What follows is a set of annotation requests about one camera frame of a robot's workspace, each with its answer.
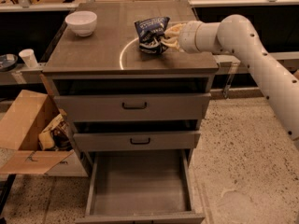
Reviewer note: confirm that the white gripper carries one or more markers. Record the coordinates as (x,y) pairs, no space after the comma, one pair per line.
(188,36)

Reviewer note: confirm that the blue chip bag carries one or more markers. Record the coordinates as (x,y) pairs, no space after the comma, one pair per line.
(150,33)

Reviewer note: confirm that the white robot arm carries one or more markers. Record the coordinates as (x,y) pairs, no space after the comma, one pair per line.
(235,35)

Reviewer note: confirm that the grey drawer cabinet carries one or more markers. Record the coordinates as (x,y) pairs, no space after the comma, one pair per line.
(109,62)

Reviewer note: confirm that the grey middle drawer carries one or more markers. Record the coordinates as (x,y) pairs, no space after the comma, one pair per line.
(136,141)

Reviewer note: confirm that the grey top drawer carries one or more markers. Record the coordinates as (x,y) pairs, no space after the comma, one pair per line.
(133,107)

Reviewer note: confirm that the grey open bottom drawer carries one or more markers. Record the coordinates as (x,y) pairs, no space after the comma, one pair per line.
(140,187)

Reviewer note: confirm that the white ceramic bowl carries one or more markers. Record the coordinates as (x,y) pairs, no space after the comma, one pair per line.
(82,23)

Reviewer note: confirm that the white paper cup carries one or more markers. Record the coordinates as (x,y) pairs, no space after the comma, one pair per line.
(29,58)

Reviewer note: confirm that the snack bags in box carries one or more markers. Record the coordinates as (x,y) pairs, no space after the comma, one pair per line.
(55,136)

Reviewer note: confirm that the dark round lid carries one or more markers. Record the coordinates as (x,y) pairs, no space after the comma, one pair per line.
(8,62)

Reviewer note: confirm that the open cardboard box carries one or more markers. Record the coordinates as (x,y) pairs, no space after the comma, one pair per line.
(27,117)

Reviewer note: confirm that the grey metal shelf rail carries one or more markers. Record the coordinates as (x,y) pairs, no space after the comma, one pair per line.
(290,60)

